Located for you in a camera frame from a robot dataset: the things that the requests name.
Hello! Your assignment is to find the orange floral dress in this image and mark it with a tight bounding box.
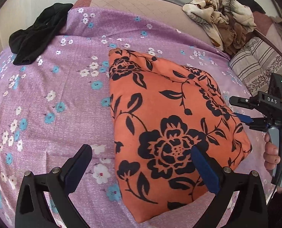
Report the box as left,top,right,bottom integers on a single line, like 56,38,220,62
109,48,252,223

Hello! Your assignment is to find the right hand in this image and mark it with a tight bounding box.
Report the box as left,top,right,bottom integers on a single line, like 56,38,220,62
263,133,281,170

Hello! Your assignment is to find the striped cushion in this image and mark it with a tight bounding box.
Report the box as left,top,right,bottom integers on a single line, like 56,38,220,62
229,37,282,96

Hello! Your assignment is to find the beige floral blanket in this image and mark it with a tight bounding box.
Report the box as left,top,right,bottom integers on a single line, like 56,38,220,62
182,0,256,56

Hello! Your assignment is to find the purple floral bedsheet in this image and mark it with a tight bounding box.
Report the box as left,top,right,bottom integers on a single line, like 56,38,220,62
0,6,277,228

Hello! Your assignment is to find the dark garment on headboard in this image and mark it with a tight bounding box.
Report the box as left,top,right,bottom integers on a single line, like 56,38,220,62
237,0,266,14

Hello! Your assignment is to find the pink mattress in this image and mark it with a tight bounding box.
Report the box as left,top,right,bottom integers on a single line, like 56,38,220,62
73,0,213,46

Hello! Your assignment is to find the black garment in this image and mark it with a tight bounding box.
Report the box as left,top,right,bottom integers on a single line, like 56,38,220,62
9,3,73,66

